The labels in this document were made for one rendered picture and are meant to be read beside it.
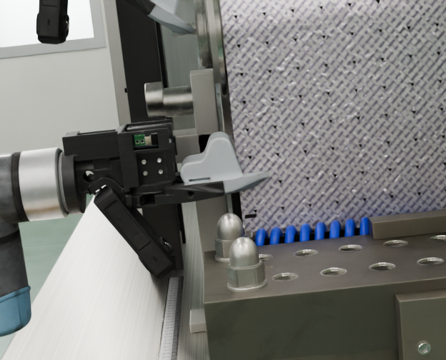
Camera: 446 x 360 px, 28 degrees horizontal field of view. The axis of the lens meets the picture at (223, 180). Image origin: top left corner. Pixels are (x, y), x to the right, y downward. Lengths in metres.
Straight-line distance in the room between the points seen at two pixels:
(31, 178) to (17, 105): 5.75
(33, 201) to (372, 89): 0.37
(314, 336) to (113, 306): 0.47
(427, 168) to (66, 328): 0.49
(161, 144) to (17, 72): 5.76
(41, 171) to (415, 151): 0.39
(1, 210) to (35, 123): 5.73
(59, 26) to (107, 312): 0.39
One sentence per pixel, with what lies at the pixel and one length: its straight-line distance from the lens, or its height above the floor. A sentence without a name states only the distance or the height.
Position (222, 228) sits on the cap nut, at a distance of 0.88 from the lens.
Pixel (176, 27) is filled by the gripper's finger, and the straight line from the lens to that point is 1.00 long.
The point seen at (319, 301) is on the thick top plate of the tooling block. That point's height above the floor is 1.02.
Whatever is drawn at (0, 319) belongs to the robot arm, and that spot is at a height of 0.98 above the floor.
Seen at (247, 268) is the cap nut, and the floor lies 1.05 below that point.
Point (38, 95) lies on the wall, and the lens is 6.64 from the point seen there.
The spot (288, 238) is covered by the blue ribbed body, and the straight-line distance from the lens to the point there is 0.93.
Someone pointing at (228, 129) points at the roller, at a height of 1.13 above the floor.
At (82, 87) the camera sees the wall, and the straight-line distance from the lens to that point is 6.59.
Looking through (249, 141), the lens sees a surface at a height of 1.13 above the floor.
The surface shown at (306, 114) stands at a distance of 0.95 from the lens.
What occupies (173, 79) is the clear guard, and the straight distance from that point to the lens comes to 1.98.
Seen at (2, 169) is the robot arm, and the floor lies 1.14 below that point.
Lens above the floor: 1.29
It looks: 12 degrees down
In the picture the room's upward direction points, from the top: 6 degrees counter-clockwise
